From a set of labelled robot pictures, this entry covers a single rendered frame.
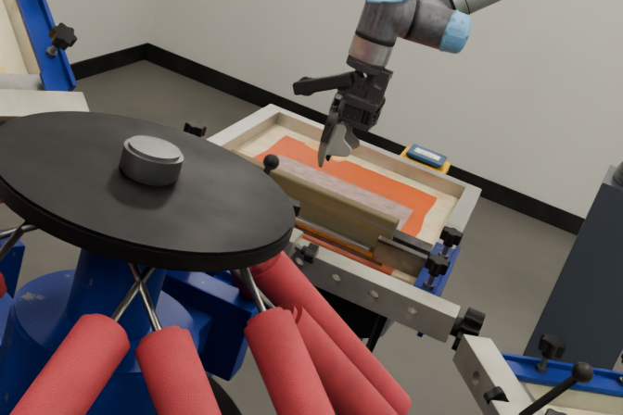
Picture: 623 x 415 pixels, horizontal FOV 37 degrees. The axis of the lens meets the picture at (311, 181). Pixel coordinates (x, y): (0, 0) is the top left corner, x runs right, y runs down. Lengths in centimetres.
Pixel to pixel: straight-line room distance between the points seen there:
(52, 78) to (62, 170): 73
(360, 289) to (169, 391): 78
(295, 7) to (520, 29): 131
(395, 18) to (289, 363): 91
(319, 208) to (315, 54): 387
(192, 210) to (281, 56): 482
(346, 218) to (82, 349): 104
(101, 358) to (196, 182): 24
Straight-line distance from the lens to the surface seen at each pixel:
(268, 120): 233
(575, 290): 207
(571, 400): 162
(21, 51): 171
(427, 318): 154
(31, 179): 88
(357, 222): 177
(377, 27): 167
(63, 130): 100
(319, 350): 98
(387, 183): 226
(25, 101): 153
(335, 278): 159
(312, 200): 178
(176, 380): 81
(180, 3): 589
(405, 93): 552
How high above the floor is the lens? 169
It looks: 20 degrees down
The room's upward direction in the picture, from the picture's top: 19 degrees clockwise
